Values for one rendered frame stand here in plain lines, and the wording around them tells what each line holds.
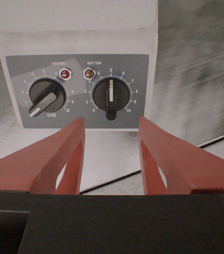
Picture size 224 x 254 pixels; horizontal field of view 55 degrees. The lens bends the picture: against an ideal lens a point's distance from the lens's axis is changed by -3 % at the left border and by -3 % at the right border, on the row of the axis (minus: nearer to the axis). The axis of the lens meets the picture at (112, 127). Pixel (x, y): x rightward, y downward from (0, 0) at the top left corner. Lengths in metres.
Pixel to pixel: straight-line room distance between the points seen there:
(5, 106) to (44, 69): 0.09
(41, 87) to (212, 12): 0.20
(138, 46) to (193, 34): 0.10
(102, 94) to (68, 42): 0.05
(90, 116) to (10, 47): 0.09
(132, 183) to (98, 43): 0.16
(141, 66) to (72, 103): 0.07
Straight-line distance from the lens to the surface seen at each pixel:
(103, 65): 0.18
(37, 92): 0.20
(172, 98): 0.25
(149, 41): 0.18
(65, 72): 0.19
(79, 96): 0.20
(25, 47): 0.19
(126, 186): 0.26
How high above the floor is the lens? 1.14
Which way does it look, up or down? 85 degrees down
